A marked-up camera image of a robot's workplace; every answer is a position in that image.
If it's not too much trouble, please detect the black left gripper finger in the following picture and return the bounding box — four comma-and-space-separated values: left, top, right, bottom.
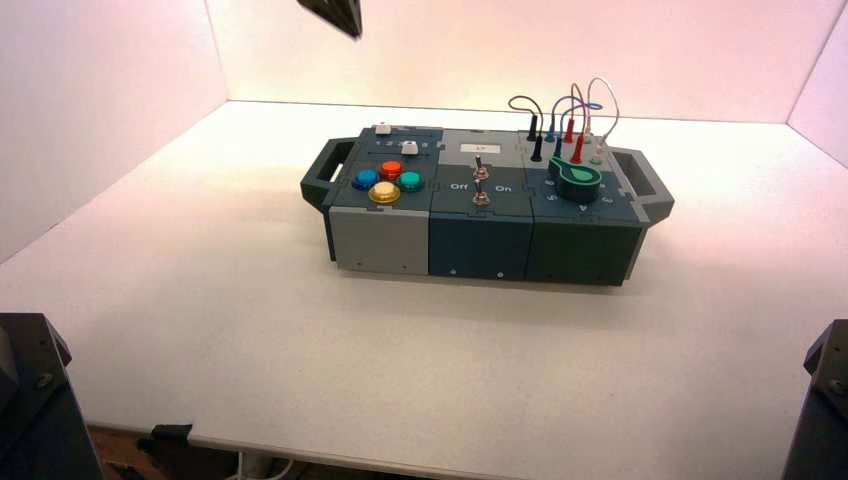
296, 0, 364, 40

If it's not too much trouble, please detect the grey and teal control box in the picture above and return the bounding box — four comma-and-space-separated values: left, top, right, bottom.
299, 123, 676, 287

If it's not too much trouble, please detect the yellow round push button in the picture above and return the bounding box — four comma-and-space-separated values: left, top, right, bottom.
368, 181, 402, 206

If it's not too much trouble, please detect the green rotary knob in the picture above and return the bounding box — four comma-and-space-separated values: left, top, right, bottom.
547, 156, 603, 204

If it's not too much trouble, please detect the black table clamp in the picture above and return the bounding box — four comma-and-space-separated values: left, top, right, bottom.
137, 424, 240, 480

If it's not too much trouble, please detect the black jumper cable with plugs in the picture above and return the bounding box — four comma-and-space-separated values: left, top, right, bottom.
508, 95, 546, 164

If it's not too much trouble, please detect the blue jumper cable with plugs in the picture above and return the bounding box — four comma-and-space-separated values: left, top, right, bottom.
544, 95, 604, 159

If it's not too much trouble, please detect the red jumper cable with plugs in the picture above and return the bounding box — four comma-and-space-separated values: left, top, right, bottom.
563, 82, 591, 166

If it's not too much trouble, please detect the white cable under table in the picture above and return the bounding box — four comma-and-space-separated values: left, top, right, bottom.
225, 452, 296, 480

